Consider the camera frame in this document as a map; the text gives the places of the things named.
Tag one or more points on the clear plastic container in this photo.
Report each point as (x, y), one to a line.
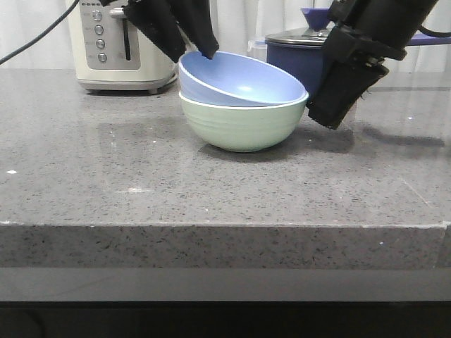
(257, 48)

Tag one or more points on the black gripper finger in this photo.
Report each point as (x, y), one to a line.
(156, 22)
(343, 84)
(193, 19)

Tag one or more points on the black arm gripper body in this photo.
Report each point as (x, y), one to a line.
(373, 30)

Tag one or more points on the blue saucepan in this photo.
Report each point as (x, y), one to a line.
(303, 62)

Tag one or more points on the cream toaster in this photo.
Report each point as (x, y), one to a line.
(110, 53)

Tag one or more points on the blue bowl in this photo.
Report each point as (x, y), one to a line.
(235, 80)

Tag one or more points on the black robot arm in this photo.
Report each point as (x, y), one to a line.
(364, 35)

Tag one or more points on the green bowl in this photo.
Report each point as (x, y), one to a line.
(243, 129)

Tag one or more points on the white curtain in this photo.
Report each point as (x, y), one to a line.
(235, 23)

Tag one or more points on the glass pot lid blue knob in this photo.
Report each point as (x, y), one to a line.
(314, 34)

